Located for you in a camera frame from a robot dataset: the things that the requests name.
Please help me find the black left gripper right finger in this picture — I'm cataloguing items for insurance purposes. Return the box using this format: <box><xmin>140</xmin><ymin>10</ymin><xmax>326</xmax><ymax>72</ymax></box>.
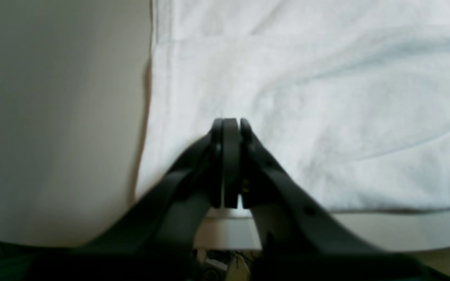
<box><xmin>240</xmin><ymin>119</ymin><xmax>450</xmax><ymax>281</ymax></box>

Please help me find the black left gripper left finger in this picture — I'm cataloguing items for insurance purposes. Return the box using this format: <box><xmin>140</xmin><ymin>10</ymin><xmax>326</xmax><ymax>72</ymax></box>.
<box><xmin>68</xmin><ymin>119</ymin><xmax>240</xmax><ymax>281</ymax></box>

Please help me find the white printed T-shirt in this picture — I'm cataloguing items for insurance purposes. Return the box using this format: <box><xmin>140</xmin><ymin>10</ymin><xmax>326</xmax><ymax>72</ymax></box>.
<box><xmin>135</xmin><ymin>0</ymin><xmax>450</xmax><ymax>212</ymax></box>

